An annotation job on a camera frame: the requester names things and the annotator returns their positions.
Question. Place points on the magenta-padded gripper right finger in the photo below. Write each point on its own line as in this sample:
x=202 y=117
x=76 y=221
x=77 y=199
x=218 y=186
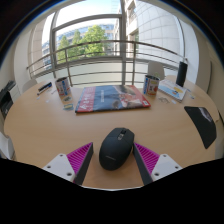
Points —
x=163 y=166

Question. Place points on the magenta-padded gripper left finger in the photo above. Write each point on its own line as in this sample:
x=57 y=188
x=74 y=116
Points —
x=63 y=166

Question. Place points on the black computer mouse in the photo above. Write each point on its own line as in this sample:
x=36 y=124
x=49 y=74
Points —
x=115 y=150

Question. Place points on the black mouse pad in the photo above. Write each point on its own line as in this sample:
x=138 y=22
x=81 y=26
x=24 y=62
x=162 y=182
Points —
x=201 y=125

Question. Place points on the blue-green flat sticker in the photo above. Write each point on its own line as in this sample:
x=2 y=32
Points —
x=68 y=107

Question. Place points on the white chair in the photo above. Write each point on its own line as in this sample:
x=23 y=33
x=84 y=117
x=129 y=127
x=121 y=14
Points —
x=156 y=70
x=6 y=146
x=29 y=85

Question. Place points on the white printed booklet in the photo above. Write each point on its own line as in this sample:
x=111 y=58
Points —
x=172 y=89

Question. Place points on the dark marker pen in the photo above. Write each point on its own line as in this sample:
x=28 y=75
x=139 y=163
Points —
x=44 y=87

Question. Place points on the printed cup with plant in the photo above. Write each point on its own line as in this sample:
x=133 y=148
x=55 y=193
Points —
x=151 y=86

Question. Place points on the red and blue magazine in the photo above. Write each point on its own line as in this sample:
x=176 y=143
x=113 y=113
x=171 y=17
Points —
x=111 y=98

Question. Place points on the black printer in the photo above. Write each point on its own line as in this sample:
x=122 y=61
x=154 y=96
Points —
x=6 y=100

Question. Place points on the black cylindrical bottle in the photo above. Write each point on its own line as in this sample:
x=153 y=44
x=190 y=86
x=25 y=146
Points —
x=181 y=74

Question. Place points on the metal balcony railing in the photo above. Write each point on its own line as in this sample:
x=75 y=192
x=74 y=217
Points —
x=100 y=58

